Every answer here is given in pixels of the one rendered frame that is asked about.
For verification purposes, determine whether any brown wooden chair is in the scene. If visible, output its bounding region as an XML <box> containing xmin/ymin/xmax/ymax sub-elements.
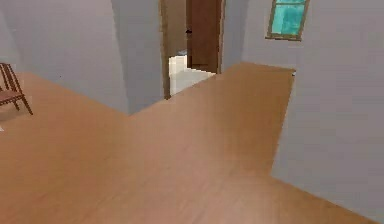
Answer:
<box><xmin>0</xmin><ymin>62</ymin><xmax>34</xmax><ymax>116</ymax></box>

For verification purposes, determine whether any brown wooden room door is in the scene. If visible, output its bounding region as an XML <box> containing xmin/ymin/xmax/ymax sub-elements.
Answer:
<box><xmin>185</xmin><ymin>0</ymin><xmax>223</xmax><ymax>75</ymax></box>

